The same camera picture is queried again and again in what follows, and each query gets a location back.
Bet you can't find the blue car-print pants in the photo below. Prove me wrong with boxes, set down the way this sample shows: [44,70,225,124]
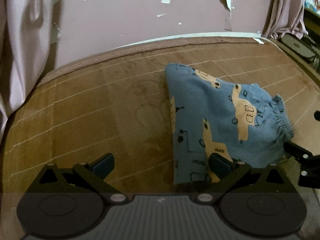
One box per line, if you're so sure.
[165,63,294,184]

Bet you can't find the brown bamboo bed mat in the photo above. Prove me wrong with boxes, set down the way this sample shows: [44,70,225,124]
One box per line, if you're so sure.
[1,37,319,239]

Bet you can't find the quilted grey bag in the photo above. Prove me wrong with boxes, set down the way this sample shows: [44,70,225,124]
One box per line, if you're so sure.
[280,34,319,73]

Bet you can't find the white tag on mat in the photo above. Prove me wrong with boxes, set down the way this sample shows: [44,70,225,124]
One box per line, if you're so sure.
[253,38,264,44]

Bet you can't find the right pink satin curtain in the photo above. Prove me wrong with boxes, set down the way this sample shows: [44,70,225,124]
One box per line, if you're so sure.
[262,0,308,40]

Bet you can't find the pink satin curtain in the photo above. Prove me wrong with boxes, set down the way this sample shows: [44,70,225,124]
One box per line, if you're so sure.
[1,0,54,133]
[262,0,308,40]

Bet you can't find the left pink satin curtain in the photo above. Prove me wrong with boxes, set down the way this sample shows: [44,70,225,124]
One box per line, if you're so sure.
[1,0,54,133]

